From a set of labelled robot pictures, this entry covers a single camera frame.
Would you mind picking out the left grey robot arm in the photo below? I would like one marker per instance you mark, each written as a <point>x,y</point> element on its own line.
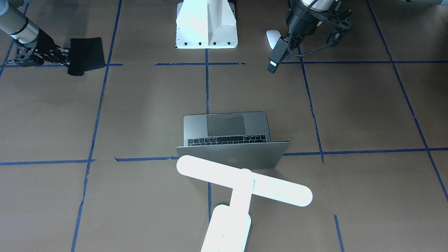
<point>305,16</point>

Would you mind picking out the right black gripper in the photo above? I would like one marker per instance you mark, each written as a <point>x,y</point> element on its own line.
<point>44,43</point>

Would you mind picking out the grey laptop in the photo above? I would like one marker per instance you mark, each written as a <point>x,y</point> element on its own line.
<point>239,140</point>

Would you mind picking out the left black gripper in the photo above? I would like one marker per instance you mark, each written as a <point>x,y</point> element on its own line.
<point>305,21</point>

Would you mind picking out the white desk lamp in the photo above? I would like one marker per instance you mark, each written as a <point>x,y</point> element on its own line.
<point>229,225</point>

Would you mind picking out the white computer mouse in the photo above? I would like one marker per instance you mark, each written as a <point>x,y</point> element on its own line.
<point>273,37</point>

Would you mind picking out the black mouse pad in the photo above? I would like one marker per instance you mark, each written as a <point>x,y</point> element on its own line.
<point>85,55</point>

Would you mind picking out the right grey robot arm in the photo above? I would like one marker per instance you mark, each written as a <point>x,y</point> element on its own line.
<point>34,46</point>

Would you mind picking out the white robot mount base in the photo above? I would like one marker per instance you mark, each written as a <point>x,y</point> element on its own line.
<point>204,24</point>

